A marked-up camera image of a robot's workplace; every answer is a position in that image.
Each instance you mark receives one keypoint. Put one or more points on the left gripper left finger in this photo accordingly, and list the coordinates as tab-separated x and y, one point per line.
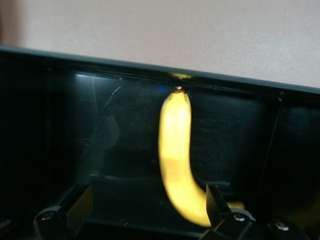
62	220

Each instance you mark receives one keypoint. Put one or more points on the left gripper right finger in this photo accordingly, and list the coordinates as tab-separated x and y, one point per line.
217	210

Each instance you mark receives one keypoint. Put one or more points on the yellow banana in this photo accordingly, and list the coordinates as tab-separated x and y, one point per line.
175	150

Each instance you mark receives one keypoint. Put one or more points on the black rectangular plastic box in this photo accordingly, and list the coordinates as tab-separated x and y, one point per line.
50	125

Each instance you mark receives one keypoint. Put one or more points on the brown table cover cloth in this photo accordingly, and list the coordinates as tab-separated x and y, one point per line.
175	30

